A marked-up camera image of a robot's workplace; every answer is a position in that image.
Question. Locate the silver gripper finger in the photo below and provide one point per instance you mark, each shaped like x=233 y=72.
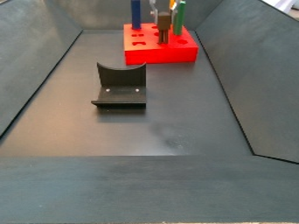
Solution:
x=154 y=10

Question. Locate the brown three-prong peg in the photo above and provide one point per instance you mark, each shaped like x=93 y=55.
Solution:
x=165 y=21

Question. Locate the red foam peg board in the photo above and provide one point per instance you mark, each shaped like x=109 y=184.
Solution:
x=143 y=50

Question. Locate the yellow two-leg block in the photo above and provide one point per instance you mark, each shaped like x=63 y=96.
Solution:
x=171 y=3

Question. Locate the blue rectangular block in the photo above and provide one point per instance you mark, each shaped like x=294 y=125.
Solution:
x=137 y=14

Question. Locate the green star-shaped peg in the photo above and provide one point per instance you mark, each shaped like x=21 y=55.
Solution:
x=178 y=16

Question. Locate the black curved bracket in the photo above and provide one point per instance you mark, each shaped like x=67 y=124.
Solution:
x=122 y=87

